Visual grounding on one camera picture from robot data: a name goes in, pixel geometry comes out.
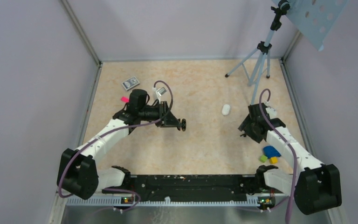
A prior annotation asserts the white earbud charging case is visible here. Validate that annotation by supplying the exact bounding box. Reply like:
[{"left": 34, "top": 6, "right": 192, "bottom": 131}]
[{"left": 221, "top": 104, "right": 231, "bottom": 116}]

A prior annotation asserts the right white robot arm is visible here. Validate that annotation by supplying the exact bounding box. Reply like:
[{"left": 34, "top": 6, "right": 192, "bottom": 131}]
[{"left": 238, "top": 103, "right": 342, "bottom": 215}]

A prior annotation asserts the light blue tripod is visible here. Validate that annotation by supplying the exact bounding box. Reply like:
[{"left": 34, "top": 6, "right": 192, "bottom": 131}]
[{"left": 225, "top": 0, "right": 291, "bottom": 105}]

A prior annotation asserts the pink marker pen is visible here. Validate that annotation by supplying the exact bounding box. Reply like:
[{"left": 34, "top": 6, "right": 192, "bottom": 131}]
[{"left": 120, "top": 97, "right": 129, "bottom": 103}]

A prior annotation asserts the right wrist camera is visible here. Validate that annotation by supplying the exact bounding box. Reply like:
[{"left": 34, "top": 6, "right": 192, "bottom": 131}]
[{"left": 266, "top": 106, "right": 277, "bottom": 119}]

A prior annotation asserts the green cube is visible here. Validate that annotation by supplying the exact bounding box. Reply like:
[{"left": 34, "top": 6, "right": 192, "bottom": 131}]
[{"left": 259, "top": 155, "right": 268, "bottom": 163}]

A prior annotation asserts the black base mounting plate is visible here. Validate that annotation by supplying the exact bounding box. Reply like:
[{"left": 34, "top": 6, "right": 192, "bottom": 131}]
[{"left": 102, "top": 174, "right": 286, "bottom": 203}]

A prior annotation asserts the white cable duct rail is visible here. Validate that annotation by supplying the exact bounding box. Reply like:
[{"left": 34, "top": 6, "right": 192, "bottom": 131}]
[{"left": 66, "top": 196, "right": 260, "bottom": 207}]

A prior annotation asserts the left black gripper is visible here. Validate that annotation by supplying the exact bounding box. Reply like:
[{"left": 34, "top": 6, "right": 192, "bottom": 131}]
[{"left": 139, "top": 101, "right": 182, "bottom": 127}]

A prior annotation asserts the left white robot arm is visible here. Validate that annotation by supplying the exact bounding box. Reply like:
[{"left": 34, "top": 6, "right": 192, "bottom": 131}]
[{"left": 57, "top": 89, "right": 186, "bottom": 199}]

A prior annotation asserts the grey playing card box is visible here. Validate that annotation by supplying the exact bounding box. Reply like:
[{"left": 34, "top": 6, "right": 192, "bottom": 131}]
[{"left": 121, "top": 76, "right": 140, "bottom": 91}]

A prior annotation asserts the blue toy car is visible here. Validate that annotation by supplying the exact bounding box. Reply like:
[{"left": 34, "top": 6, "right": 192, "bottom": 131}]
[{"left": 262, "top": 146, "right": 281, "bottom": 158}]

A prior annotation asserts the yellow cube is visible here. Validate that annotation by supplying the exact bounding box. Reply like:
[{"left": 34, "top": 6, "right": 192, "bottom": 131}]
[{"left": 269, "top": 156, "right": 278, "bottom": 164}]

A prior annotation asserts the perforated blue metal panel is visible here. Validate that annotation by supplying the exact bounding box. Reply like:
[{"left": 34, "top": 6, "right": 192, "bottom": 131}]
[{"left": 272, "top": 0, "right": 348, "bottom": 51}]

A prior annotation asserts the black earbud charging case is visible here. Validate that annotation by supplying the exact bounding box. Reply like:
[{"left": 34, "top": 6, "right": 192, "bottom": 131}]
[{"left": 178, "top": 119, "right": 186, "bottom": 132}]

